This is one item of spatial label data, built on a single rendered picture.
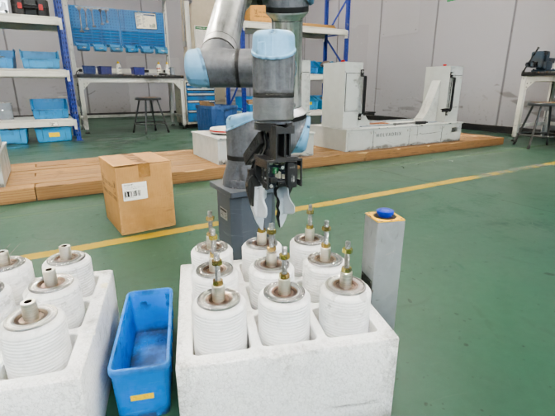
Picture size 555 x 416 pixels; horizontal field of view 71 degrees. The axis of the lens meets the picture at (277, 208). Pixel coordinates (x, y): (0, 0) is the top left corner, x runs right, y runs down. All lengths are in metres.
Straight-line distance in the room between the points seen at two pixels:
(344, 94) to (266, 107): 2.70
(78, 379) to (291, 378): 0.34
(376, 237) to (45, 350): 0.68
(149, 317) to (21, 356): 0.41
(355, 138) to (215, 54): 2.67
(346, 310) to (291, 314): 0.10
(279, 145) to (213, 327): 0.33
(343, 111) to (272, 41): 2.71
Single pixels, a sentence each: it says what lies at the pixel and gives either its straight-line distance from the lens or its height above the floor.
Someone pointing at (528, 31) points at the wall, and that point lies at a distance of 6.22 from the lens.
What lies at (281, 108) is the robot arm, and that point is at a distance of 0.70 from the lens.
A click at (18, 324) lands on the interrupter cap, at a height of 0.25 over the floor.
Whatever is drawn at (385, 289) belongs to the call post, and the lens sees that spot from 1.00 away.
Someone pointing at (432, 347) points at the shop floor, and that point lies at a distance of 1.08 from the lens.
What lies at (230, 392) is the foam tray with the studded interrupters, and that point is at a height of 0.12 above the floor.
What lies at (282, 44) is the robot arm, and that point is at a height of 0.67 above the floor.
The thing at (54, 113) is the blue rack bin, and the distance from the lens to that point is 5.22.
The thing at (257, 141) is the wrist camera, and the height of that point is 0.51.
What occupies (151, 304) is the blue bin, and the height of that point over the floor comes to 0.08.
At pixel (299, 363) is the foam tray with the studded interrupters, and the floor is 0.16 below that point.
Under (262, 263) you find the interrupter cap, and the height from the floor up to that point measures 0.25.
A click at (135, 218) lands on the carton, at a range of 1.79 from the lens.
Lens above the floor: 0.61
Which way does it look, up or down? 17 degrees down
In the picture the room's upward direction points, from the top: straight up
